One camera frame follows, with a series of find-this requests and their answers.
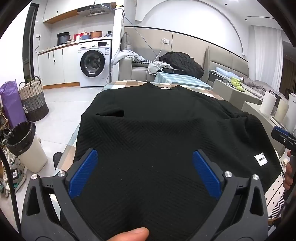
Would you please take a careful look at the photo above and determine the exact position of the white wall cabinet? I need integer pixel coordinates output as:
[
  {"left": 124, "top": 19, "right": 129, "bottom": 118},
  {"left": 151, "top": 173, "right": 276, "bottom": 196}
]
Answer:
[{"left": 43, "top": 0, "right": 95, "bottom": 24}]

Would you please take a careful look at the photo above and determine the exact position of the small table blue checkered cloth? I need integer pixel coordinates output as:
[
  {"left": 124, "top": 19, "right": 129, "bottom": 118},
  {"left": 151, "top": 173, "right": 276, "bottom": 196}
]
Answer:
[{"left": 154, "top": 71, "right": 213, "bottom": 91}]

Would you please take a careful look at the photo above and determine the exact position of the black cable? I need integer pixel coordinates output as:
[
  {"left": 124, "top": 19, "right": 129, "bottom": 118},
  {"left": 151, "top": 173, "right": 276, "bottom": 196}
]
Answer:
[{"left": 0, "top": 146, "right": 22, "bottom": 234}]

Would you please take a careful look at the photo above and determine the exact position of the dark door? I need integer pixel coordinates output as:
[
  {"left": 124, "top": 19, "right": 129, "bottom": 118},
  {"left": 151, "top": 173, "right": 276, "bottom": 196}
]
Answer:
[{"left": 23, "top": 3, "right": 38, "bottom": 81}]

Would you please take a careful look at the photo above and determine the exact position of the grey bed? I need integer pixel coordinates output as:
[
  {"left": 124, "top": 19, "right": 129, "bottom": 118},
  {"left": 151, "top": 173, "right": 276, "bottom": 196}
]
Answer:
[{"left": 208, "top": 46, "right": 278, "bottom": 98}]

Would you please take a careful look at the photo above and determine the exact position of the black jacket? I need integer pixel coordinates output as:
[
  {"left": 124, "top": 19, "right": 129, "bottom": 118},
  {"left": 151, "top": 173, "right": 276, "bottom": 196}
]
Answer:
[{"left": 159, "top": 51, "right": 205, "bottom": 78}]

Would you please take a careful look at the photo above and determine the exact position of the person's right hand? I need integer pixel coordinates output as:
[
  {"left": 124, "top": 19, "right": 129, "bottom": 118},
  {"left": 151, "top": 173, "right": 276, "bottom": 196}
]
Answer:
[{"left": 282, "top": 151, "right": 296, "bottom": 191}]

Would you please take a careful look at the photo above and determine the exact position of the brown blue checkered tablecloth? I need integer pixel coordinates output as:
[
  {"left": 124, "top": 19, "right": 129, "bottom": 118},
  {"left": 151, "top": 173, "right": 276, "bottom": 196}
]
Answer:
[{"left": 55, "top": 79, "right": 287, "bottom": 219}]

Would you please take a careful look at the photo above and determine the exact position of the grey sofa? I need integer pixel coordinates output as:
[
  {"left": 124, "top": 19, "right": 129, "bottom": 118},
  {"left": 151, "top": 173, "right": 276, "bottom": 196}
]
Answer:
[{"left": 119, "top": 31, "right": 208, "bottom": 81}]

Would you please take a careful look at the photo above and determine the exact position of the black cooking pot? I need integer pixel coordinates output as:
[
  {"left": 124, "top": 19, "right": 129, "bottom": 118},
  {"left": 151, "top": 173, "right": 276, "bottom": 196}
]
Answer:
[{"left": 57, "top": 32, "right": 70, "bottom": 45}]

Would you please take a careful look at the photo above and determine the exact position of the white crumpled garment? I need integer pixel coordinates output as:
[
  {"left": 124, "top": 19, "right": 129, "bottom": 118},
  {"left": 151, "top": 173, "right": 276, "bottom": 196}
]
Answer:
[{"left": 147, "top": 61, "right": 173, "bottom": 75}]

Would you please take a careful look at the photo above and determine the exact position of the white washing machine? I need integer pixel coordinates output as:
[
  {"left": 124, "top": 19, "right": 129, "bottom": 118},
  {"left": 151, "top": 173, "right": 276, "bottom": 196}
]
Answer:
[{"left": 77, "top": 39, "right": 113, "bottom": 87}]

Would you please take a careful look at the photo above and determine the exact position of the white kitchen base cabinet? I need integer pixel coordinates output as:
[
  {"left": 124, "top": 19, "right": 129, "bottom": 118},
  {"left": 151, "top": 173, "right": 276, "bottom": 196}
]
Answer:
[{"left": 37, "top": 38, "right": 81, "bottom": 90}]

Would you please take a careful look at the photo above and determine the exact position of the cardboard box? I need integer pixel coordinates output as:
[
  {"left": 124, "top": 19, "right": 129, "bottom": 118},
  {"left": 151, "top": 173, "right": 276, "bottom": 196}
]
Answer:
[{"left": 212, "top": 79, "right": 263, "bottom": 105}]

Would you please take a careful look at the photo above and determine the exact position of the white curtain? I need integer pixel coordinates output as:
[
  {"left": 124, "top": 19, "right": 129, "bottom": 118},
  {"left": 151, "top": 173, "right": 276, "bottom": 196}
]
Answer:
[{"left": 253, "top": 25, "right": 284, "bottom": 93}]

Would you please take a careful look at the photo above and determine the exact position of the white bin with black bag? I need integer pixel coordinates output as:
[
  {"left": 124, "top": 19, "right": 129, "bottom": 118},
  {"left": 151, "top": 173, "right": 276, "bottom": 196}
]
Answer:
[{"left": 6, "top": 120, "right": 48, "bottom": 173}]

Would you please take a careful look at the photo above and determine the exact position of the houndstooth cushion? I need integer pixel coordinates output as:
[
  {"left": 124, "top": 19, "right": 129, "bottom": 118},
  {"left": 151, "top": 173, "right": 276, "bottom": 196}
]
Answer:
[{"left": 132, "top": 59, "right": 153, "bottom": 67}]

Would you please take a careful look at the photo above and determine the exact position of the woven laundry basket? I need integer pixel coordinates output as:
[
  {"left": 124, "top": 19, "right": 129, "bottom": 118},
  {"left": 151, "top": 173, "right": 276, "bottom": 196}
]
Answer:
[{"left": 18, "top": 76, "right": 49, "bottom": 122}]

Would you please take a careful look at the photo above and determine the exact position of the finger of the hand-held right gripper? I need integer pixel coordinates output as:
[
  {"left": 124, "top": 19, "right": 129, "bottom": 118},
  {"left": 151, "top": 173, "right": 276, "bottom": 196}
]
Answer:
[{"left": 271, "top": 126, "right": 296, "bottom": 154}]

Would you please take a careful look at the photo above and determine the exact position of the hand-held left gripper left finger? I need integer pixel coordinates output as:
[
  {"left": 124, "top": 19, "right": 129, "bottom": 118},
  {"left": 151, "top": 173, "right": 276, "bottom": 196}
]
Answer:
[{"left": 21, "top": 148, "right": 102, "bottom": 241}]

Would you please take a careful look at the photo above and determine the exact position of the black knit sweater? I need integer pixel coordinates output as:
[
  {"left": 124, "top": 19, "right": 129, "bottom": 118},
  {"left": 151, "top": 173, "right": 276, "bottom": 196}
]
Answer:
[{"left": 59, "top": 81, "right": 284, "bottom": 241}]

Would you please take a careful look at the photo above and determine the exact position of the person's left hand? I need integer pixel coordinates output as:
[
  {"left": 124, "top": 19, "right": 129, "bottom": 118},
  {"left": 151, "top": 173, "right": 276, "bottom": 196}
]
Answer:
[{"left": 108, "top": 227, "right": 150, "bottom": 241}]

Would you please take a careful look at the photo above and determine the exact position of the light grey cloth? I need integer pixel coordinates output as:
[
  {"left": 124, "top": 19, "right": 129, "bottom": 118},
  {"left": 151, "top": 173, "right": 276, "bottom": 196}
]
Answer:
[{"left": 110, "top": 50, "right": 144, "bottom": 65}]

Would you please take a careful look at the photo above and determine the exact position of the steel range hood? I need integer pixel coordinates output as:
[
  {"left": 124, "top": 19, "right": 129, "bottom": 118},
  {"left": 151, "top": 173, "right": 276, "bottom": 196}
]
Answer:
[{"left": 77, "top": 5, "right": 114, "bottom": 17}]

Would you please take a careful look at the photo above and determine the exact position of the yellow green cloth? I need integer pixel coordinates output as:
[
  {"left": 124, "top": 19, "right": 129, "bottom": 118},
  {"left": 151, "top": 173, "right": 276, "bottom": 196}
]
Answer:
[{"left": 229, "top": 76, "right": 244, "bottom": 91}]

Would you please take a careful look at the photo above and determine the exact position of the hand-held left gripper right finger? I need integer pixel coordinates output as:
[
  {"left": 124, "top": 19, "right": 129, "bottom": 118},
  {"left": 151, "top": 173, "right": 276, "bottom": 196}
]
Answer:
[{"left": 192, "top": 149, "right": 269, "bottom": 241}]

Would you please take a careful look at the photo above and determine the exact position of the purple bag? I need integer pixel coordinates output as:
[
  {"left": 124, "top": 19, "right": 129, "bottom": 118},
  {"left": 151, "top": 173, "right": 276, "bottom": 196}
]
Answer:
[{"left": 0, "top": 79, "right": 28, "bottom": 129}]

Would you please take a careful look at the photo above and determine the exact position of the white green sneaker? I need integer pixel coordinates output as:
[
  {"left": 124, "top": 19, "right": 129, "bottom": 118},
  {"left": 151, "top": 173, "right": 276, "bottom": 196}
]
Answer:
[{"left": 5, "top": 168, "right": 26, "bottom": 193}]

